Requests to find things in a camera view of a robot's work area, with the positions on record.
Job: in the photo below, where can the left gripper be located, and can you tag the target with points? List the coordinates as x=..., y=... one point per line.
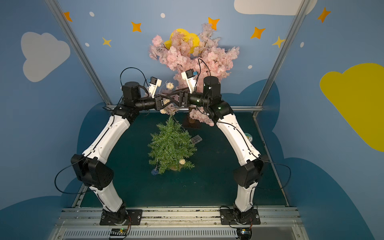
x=158, y=102

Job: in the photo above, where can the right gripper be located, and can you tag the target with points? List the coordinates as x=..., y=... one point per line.
x=184, y=98

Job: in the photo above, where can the small green christmas tree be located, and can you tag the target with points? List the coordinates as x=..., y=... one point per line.
x=171, y=148

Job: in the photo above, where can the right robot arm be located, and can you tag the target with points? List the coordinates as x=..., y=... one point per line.
x=252, y=163

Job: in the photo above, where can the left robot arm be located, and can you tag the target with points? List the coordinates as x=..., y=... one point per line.
x=90, y=167

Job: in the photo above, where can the pink cherry blossom tree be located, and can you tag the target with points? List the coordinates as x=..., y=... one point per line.
x=185, y=51

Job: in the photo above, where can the clear battery box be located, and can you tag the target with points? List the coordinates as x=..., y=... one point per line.
x=196, y=139

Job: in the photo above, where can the yellow labelled can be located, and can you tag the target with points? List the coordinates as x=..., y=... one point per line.
x=249, y=137

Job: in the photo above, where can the left controller board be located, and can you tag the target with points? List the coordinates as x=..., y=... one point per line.
x=118, y=234

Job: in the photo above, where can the controller board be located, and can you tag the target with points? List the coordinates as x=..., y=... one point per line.
x=118, y=234
x=244, y=234

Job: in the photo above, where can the right controller board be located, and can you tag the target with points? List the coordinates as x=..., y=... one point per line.
x=244, y=234

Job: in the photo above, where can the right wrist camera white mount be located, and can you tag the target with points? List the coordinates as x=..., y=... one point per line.
x=190, y=76

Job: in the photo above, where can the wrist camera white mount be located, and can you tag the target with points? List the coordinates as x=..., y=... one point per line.
x=154, y=84
x=190, y=76

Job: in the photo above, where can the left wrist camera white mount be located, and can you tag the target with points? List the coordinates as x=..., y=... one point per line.
x=154, y=84

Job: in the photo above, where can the back horizontal frame bar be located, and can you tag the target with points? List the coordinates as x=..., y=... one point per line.
x=234, y=108

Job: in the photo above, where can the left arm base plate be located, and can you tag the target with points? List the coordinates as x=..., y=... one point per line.
x=132, y=216

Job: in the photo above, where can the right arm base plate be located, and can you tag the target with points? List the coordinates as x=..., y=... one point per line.
x=230, y=216

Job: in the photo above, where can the aluminium mounting rail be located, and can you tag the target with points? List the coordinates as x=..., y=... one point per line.
x=183, y=217

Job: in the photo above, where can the left diagonal frame post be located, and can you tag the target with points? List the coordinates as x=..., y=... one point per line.
x=65, y=25

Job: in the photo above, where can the diagonal frame post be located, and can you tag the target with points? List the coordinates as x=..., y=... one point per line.
x=304, y=8
x=65, y=25

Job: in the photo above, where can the right diagonal frame post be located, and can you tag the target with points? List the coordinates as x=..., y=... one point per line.
x=304, y=8

